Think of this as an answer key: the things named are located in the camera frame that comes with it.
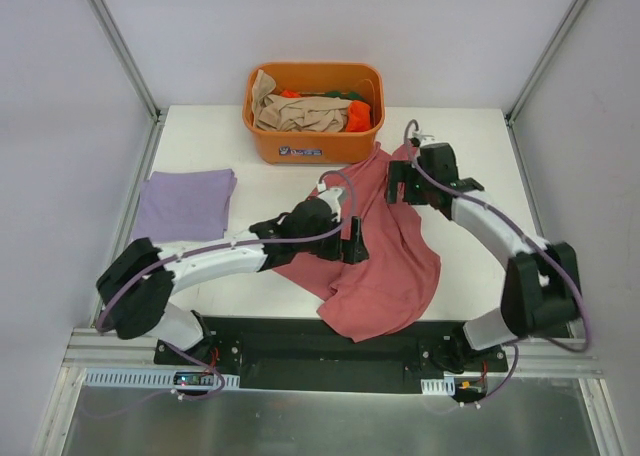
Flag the right white cable duct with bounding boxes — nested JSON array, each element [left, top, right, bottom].
[[420, 376, 456, 397]]

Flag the white cable duct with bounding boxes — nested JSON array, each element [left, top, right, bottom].
[[420, 376, 456, 397], [84, 368, 240, 391]]

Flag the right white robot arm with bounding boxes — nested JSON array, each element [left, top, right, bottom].
[[386, 143, 581, 374]]

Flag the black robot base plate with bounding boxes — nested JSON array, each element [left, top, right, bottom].
[[94, 313, 516, 392]]

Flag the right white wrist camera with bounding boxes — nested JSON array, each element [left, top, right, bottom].
[[409, 131, 437, 148]]

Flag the aluminium front frame rail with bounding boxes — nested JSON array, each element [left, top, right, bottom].
[[63, 328, 604, 379]]

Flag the orange t shirt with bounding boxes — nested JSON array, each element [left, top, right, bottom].
[[275, 92, 372, 133]]

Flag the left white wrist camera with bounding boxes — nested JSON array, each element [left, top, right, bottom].
[[316, 181, 349, 222]]

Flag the green t shirt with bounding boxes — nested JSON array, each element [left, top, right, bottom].
[[323, 90, 367, 102]]

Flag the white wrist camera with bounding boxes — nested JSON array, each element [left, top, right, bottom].
[[409, 131, 437, 148], [316, 181, 349, 222]]

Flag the folded purple t shirt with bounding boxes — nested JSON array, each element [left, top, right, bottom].
[[130, 169, 237, 243]]

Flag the right aluminium frame post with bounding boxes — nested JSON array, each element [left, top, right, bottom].
[[505, 0, 591, 127]]

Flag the left aluminium frame post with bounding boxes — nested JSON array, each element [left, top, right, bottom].
[[87, 0, 162, 122]]

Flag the orange plastic laundry bin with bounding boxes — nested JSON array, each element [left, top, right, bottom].
[[242, 62, 385, 164]]

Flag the beige t shirt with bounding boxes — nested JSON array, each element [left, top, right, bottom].
[[251, 69, 351, 133]]

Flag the left white cable duct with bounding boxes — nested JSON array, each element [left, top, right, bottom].
[[84, 368, 240, 391]]

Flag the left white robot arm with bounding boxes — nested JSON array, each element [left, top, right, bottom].
[[96, 192, 369, 366]]

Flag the pink t shirt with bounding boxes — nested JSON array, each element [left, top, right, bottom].
[[276, 144, 441, 342]]

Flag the aluminium frame post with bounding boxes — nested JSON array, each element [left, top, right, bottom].
[[87, 0, 162, 122], [505, 0, 591, 127]]

